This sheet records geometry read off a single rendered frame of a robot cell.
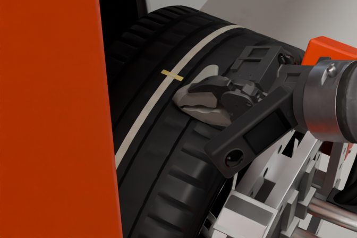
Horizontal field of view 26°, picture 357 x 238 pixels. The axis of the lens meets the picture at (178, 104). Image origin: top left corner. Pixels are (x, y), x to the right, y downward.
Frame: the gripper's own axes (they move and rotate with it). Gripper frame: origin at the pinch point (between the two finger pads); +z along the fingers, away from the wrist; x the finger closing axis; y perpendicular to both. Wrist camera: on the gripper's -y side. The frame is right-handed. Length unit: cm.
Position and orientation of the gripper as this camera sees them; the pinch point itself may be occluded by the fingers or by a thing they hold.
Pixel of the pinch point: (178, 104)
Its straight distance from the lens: 98.7
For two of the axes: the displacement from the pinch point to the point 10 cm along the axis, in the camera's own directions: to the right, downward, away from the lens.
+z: -7.4, -0.5, 6.7
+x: -4.6, -6.9, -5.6
